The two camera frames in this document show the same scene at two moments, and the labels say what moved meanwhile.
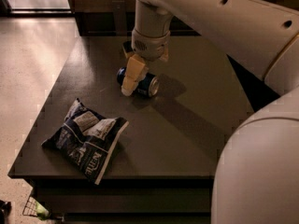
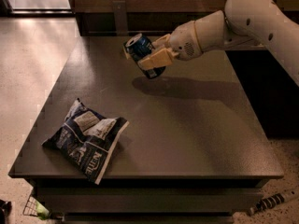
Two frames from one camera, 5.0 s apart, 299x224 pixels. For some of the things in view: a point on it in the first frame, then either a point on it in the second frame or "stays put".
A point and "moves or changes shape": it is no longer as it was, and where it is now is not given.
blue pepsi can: x=148 y=88 moves or changes shape
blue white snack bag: x=87 y=139 stays put
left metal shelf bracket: x=120 y=18 stays put
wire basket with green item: x=35 y=209 stays put
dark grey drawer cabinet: x=163 y=169 stays put
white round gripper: x=150 y=48 to x=184 y=41
